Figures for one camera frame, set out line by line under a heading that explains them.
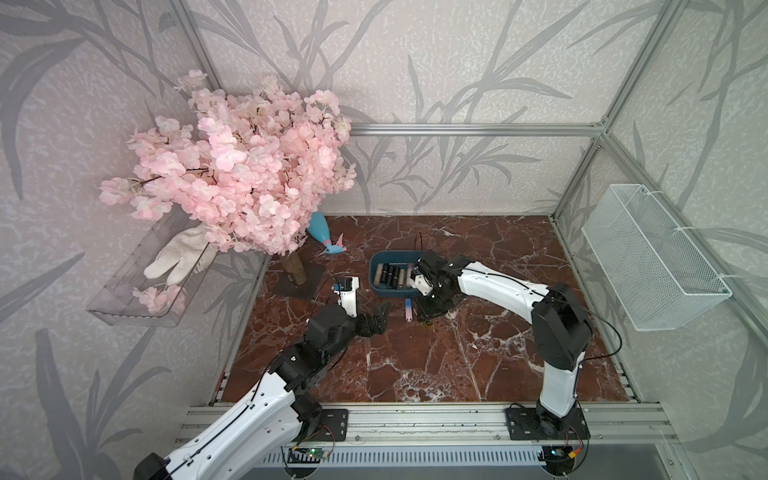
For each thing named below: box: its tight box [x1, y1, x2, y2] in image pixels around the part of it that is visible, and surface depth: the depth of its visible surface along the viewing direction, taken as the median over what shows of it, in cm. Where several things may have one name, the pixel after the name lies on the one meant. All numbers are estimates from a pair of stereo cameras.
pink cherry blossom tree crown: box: [98, 70, 356, 257], surface depth 59 cm
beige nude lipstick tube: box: [373, 263, 384, 287], surface depth 104 cm
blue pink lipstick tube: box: [404, 298, 414, 323], surface depth 93 cm
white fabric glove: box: [143, 225, 218, 286], surface depth 67 cm
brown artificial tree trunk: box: [282, 253, 307, 286], surface depth 96 cm
